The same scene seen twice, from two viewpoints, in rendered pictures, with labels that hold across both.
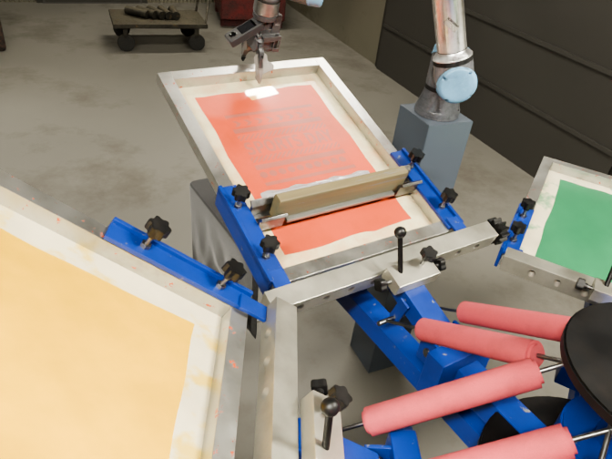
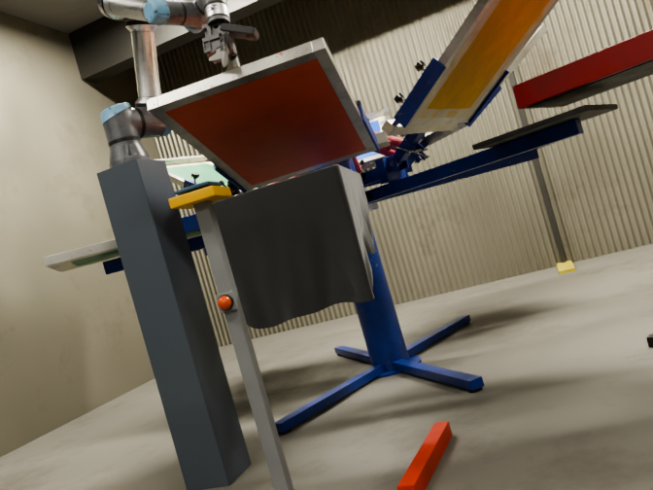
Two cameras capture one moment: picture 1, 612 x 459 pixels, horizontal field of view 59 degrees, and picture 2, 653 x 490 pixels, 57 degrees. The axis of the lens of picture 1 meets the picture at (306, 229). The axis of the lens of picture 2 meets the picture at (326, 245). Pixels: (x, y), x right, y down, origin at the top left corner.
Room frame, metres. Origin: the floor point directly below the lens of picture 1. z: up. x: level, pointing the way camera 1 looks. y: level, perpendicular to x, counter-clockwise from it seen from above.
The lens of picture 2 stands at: (2.87, 1.67, 0.73)
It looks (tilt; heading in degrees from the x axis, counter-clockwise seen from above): 0 degrees down; 227
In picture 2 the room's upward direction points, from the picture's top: 16 degrees counter-clockwise
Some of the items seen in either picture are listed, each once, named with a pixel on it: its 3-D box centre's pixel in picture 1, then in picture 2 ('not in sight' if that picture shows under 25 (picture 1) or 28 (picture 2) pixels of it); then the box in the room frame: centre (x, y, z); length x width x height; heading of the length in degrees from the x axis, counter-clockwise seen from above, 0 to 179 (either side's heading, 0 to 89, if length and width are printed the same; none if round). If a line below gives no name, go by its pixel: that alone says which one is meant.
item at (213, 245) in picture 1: (223, 272); (361, 229); (1.36, 0.25, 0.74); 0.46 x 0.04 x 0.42; 35
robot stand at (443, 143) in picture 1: (401, 251); (175, 322); (1.78, -0.39, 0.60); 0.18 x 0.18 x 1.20; 27
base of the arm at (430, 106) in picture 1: (439, 98); (127, 154); (1.78, -0.39, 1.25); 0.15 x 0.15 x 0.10
